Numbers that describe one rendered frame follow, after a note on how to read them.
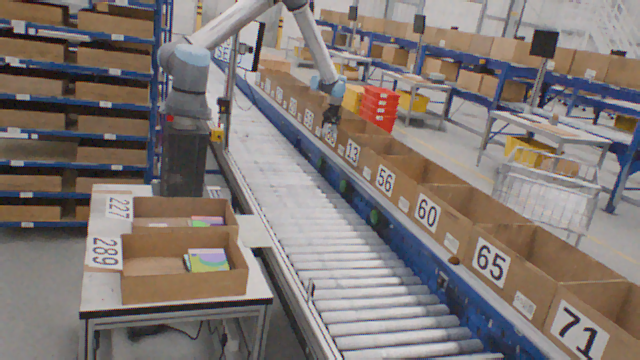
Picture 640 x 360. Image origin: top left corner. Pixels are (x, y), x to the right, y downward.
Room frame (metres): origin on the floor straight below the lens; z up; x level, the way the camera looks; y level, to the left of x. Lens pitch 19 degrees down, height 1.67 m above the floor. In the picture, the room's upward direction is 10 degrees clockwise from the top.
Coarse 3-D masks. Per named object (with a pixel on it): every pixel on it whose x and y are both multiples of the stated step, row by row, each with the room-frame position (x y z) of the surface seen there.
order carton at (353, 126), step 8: (344, 120) 3.15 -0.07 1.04; (352, 120) 3.17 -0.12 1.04; (360, 120) 3.20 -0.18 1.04; (336, 128) 2.92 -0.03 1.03; (344, 128) 3.16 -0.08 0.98; (352, 128) 3.18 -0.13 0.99; (360, 128) 3.20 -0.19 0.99; (368, 128) 3.17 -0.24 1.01; (376, 128) 3.08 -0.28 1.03; (336, 136) 2.90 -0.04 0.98; (344, 136) 2.80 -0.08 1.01; (392, 136) 2.88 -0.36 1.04; (328, 144) 3.00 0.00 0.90; (336, 144) 2.89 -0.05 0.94; (344, 144) 2.79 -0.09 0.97; (336, 152) 2.87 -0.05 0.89; (344, 152) 2.77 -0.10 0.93
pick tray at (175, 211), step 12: (144, 204) 1.84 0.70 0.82; (156, 204) 1.86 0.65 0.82; (168, 204) 1.88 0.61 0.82; (180, 204) 1.90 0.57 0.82; (192, 204) 1.92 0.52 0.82; (204, 204) 1.94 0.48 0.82; (216, 204) 1.95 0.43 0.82; (228, 204) 1.93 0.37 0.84; (144, 216) 1.84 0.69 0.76; (156, 216) 1.86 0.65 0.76; (168, 216) 1.88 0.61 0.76; (180, 216) 1.90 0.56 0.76; (204, 216) 1.94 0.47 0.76; (216, 216) 1.96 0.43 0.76; (228, 216) 1.90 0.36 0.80; (132, 228) 1.59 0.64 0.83; (144, 228) 1.58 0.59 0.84; (156, 228) 1.60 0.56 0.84; (168, 228) 1.61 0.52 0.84; (180, 228) 1.63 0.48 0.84; (192, 228) 1.65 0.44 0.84; (204, 228) 1.66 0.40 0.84; (216, 228) 1.68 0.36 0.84; (228, 228) 1.70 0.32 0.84
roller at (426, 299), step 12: (324, 300) 1.47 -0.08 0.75; (336, 300) 1.48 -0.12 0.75; (348, 300) 1.50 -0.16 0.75; (360, 300) 1.51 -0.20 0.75; (372, 300) 1.53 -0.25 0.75; (384, 300) 1.54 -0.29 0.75; (396, 300) 1.56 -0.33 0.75; (408, 300) 1.58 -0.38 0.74; (420, 300) 1.59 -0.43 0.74; (432, 300) 1.61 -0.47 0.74
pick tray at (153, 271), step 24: (144, 240) 1.54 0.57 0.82; (168, 240) 1.57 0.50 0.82; (192, 240) 1.61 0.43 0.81; (216, 240) 1.65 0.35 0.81; (144, 264) 1.48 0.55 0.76; (168, 264) 1.51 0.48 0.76; (240, 264) 1.51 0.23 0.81; (144, 288) 1.28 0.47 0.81; (168, 288) 1.31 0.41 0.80; (192, 288) 1.34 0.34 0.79; (216, 288) 1.37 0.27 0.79; (240, 288) 1.41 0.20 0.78
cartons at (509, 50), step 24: (360, 24) 13.82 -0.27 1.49; (384, 24) 12.59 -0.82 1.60; (408, 24) 11.50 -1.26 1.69; (360, 48) 12.97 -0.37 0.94; (384, 48) 11.83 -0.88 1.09; (456, 48) 9.71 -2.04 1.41; (480, 48) 9.08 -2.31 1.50; (504, 48) 8.53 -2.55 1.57; (528, 48) 8.05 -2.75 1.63; (432, 72) 9.84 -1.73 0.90; (456, 72) 9.78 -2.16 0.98; (576, 72) 7.11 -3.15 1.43; (600, 72) 6.77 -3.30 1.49; (624, 72) 6.46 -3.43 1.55; (504, 96) 7.96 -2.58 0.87
